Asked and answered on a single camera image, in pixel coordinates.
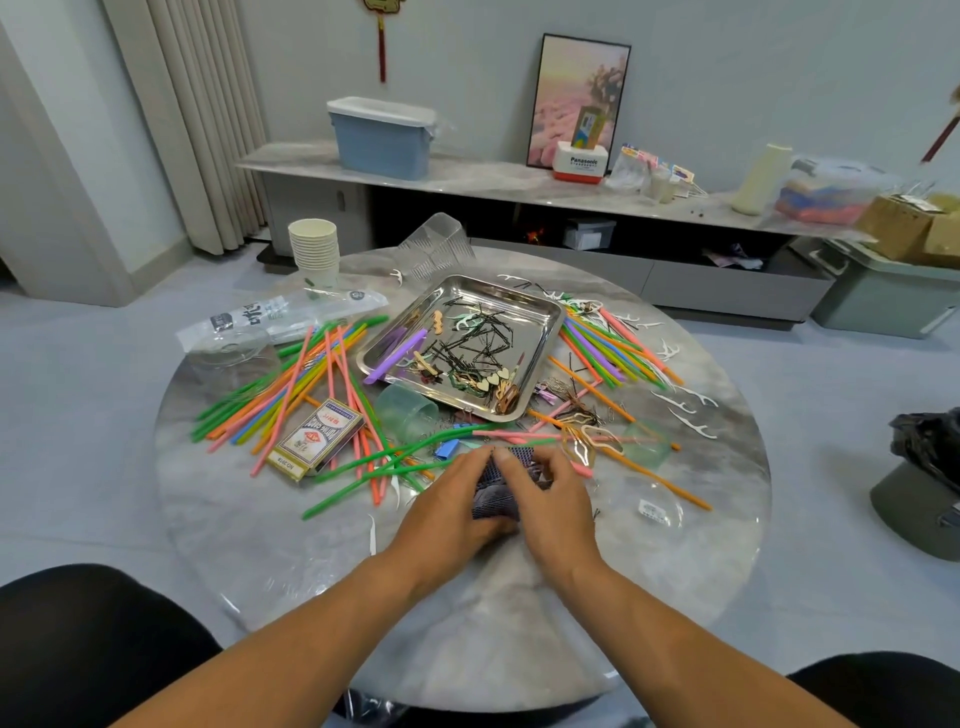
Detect person's left hand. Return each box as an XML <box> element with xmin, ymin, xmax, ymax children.
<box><xmin>382</xmin><ymin>442</ymin><xmax>519</xmax><ymax>602</ymax></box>

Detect person's right hand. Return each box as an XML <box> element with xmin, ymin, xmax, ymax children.
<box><xmin>495</xmin><ymin>442</ymin><xmax>609</xmax><ymax>594</ymax></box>

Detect pile of playing cards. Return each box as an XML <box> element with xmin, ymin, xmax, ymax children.
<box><xmin>472</xmin><ymin>442</ymin><xmax>549</xmax><ymax>527</ymax></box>

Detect colourful matchbox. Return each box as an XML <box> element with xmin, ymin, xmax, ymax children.
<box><xmin>267</xmin><ymin>397</ymin><xmax>366</xmax><ymax>485</ymax></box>

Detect pile of floss picks and clips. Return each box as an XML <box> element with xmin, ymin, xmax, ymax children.
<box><xmin>402</xmin><ymin>304</ymin><xmax>632</xmax><ymax>467</ymax></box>

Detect pile of colourful straws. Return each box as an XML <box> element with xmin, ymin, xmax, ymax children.
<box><xmin>190</xmin><ymin>292</ymin><xmax>714</xmax><ymax>524</ymax></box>

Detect metal tray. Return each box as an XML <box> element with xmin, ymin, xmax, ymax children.
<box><xmin>357</xmin><ymin>274</ymin><xmax>567</xmax><ymax>422</ymax></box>

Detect group of white paper cups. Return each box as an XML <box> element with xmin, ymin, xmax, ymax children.
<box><xmin>288</xmin><ymin>217</ymin><xmax>342</xmax><ymax>279</ymax></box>

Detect person's left forearm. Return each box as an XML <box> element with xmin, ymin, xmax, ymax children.
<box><xmin>112</xmin><ymin>562</ymin><xmax>437</xmax><ymax>728</ymax></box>

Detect person's right forearm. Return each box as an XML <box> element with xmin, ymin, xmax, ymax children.
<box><xmin>547</xmin><ymin>555</ymin><xmax>864</xmax><ymax>728</ymax></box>

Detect translucent green plastic cup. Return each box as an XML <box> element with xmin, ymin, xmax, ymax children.
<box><xmin>382</xmin><ymin>393</ymin><xmax>444</xmax><ymax>452</ymax></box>

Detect clear printed plastic bag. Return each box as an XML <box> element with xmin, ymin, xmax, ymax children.
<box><xmin>175</xmin><ymin>288</ymin><xmax>389</xmax><ymax>359</ymax></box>

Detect clear ribbed organizer box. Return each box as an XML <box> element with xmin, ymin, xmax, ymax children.
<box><xmin>397</xmin><ymin>213</ymin><xmax>477</xmax><ymax>279</ymax></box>

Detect white box in cabinet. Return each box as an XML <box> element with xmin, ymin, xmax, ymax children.
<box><xmin>564</xmin><ymin>219</ymin><xmax>618</xmax><ymax>252</ymax></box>

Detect loose papers in cabinet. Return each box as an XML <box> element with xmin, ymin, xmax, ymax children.
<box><xmin>702</xmin><ymin>247</ymin><xmax>767</xmax><ymax>272</ymax></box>

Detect grey cabinet with marble top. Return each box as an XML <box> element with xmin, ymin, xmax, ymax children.
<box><xmin>235</xmin><ymin>142</ymin><xmax>879</xmax><ymax>329</ymax></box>

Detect clear bag of snacks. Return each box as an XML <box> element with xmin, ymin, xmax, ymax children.
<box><xmin>607</xmin><ymin>147</ymin><xmax>654</xmax><ymax>194</ymax></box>

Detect white and red small box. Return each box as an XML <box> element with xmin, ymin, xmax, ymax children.
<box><xmin>550</xmin><ymin>142</ymin><xmax>609</xmax><ymax>185</ymax></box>

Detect trash bin with black bag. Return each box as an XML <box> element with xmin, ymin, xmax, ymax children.
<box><xmin>870</xmin><ymin>408</ymin><xmax>960</xmax><ymax>563</ymax></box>

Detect blue storage box white lid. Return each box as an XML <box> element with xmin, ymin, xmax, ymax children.
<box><xmin>327</xmin><ymin>96</ymin><xmax>440</xmax><ymax>180</ymax></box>

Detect grey green storage bin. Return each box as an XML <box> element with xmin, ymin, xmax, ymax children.
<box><xmin>802</xmin><ymin>237</ymin><xmax>960</xmax><ymax>339</ymax></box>

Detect cream paper roll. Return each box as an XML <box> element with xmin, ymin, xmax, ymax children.
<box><xmin>730</xmin><ymin>144</ymin><xmax>795</xmax><ymax>218</ymax></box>

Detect small colourful box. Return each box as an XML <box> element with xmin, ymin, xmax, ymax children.
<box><xmin>571</xmin><ymin>105</ymin><xmax>606</xmax><ymax>149</ymax></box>

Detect clear storage box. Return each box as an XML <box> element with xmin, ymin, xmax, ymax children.
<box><xmin>777</xmin><ymin>157</ymin><xmax>902</xmax><ymax>228</ymax></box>

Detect framed pink picture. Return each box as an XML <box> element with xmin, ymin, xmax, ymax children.
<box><xmin>526</xmin><ymin>33</ymin><xmax>633</xmax><ymax>170</ymax></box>

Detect cardboard box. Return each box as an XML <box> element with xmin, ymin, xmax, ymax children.
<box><xmin>855</xmin><ymin>192</ymin><xmax>960</xmax><ymax>269</ymax></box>

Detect beige curtain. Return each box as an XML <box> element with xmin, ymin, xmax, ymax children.
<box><xmin>102</xmin><ymin>0</ymin><xmax>269</xmax><ymax>257</ymax></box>

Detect red gold string wall hanging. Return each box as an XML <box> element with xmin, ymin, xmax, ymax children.
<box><xmin>922</xmin><ymin>87</ymin><xmax>960</xmax><ymax>167</ymax></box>

